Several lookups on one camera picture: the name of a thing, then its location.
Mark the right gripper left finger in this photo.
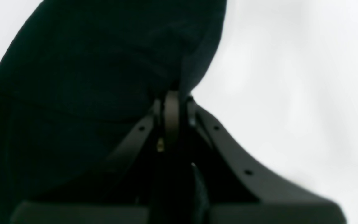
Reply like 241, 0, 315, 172
10, 90, 180, 224

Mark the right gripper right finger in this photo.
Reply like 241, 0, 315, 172
187, 97, 347, 224

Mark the black t-shirt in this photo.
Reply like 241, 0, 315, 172
0, 0, 227, 224

